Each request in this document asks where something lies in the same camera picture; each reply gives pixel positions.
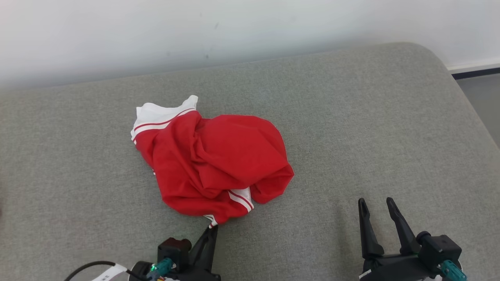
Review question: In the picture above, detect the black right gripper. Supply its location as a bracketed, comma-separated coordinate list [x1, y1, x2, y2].
[358, 197, 446, 281]

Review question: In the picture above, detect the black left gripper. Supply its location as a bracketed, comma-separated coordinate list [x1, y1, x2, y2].
[129, 226, 221, 281]

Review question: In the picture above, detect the red jersey with number 23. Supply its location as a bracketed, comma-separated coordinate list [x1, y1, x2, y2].
[131, 95, 295, 229]

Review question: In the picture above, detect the right camera cable teal plug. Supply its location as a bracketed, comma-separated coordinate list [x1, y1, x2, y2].
[437, 260, 468, 281]

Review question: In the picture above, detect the black left camera cable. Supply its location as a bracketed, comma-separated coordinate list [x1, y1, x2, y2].
[64, 258, 175, 281]

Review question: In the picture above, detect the white wall baseboard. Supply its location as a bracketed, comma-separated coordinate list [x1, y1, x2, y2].
[445, 59, 500, 80]

